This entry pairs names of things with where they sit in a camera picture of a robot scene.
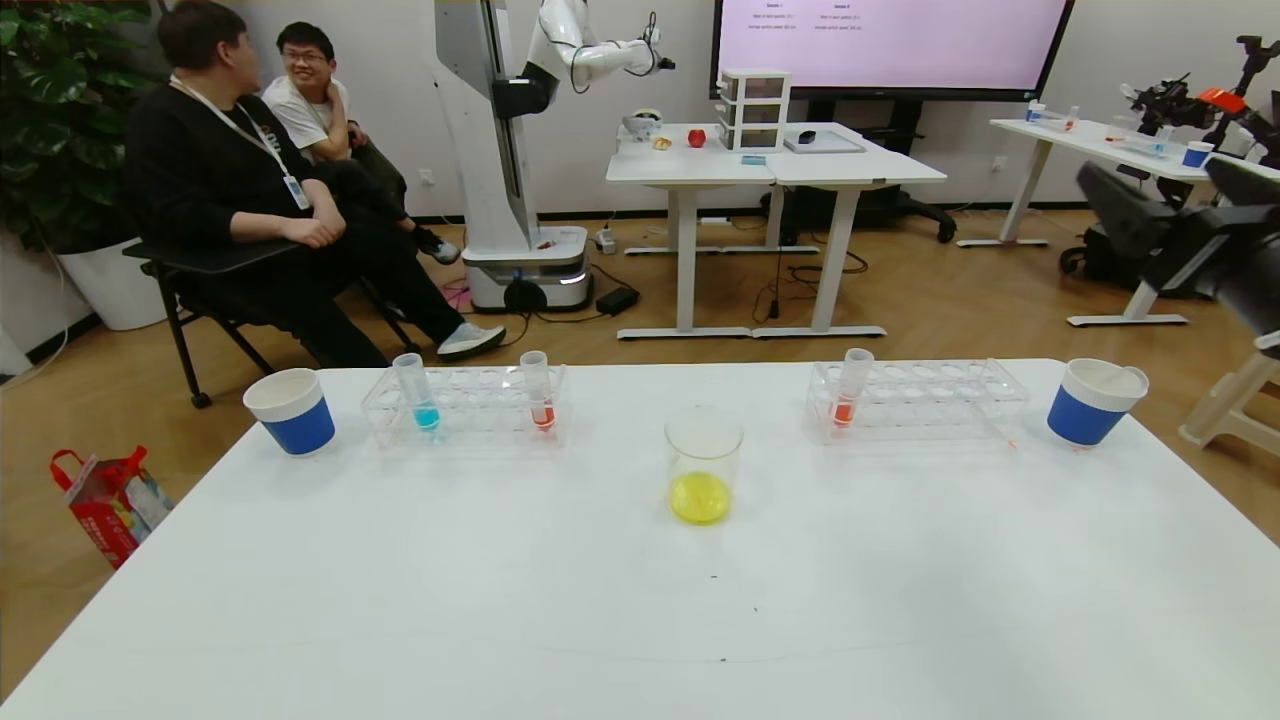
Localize black chair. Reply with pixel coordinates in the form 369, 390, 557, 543
125, 240, 421, 409

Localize white humanoid robot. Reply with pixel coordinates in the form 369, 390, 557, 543
434, 0, 676, 314

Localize white drawer organiser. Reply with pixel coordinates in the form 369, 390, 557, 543
716, 68, 791, 153

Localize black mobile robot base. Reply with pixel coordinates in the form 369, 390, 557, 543
1060, 222, 1151, 293

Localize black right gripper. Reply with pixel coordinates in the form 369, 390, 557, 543
1076, 155, 1280, 337

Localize man in black clothes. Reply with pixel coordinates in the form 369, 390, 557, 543
125, 0, 506, 369

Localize test tube with red liquid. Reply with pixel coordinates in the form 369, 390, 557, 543
830, 348, 875, 429

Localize grey laptop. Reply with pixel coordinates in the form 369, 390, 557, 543
782, 130, 866, 155

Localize test tube with blue liquid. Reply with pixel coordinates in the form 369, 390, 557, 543
391, 352, 442, 433

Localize man in white t-shirt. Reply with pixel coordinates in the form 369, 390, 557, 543
262, 22, 463, 266

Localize clear glass beaker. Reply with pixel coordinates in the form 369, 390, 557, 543
664, 405, 745, 526

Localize white standing desk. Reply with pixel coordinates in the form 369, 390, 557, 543
606, 123, 821, 341
752, 123, 947, 339

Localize large display screen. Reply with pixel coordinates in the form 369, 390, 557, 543
710, 0, 1076, 102

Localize red-stained plastic test tube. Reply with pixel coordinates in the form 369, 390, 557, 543
519, 350, 557, 432

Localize white plant pot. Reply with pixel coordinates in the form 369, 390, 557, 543
55, 238, 169, 331

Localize green potted plant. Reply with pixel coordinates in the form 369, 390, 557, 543
0, 0, 166, 251

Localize clear acrylic test tube rack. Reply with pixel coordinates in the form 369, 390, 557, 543
806, 358, 1031, 444
360, 364, 571, 451

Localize red gift bag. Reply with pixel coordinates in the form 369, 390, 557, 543
50, 446, 174, 570

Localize blue sleeved paper cup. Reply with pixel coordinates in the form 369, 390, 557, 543
1047, 358, 1150, 448
243, 367, 337, 457

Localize small clear tube rack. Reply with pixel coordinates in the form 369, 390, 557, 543
1024, 99, 1083, 133
1104, 115, 1173, 158

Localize black floor cables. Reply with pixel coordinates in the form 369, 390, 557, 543
750, 250, 871, 323

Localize black screen stand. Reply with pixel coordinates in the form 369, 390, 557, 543
760, 97, 956, 246

